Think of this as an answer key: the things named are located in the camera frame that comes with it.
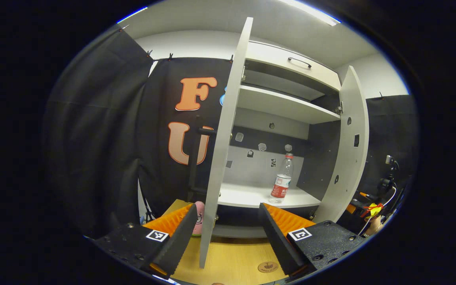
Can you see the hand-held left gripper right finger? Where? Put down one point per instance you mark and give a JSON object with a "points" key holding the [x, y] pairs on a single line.
{"points": [[277, 241]]}

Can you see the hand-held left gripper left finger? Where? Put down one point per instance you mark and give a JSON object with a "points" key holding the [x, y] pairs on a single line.
{"points": [[180, 237]]}

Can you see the clear plastic bottle red label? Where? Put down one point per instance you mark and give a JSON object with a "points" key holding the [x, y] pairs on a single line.
{"points": [[281, 182]]}

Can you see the round wooden coaster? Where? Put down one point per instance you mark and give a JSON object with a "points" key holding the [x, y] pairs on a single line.
{"points": [[268, 267]]}

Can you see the pink plush toy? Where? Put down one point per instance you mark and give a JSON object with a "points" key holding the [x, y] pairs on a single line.
{"points": [[199, 217]]}

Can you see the black tripod stand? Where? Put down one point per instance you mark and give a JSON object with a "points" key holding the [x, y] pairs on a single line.
{"points": [[193, 158]]}

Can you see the yellow and red object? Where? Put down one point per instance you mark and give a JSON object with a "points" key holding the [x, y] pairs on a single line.
{"points": [[374, 209]]}

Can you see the white cabinet door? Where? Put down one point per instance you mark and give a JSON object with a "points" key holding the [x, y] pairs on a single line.
{"points": [[228, 138], [350, 166]]}

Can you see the black backdrop cloth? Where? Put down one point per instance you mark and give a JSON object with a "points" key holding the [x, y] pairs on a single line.
{"points": [[390, 126], [101, 138]]}

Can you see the white cabinet with grey interior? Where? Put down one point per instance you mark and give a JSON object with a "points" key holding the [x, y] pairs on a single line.
{"points": [[283, 107]]}

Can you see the white cabinet drawer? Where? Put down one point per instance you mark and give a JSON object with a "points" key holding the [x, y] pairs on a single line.
{"points": [[275, 59]]}

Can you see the long ceiling light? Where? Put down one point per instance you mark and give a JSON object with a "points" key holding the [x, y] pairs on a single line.
{"points": [[311, 11]]}

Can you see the black camera on stand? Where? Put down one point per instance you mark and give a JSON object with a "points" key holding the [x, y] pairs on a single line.
{"points": [[385, 185]]}

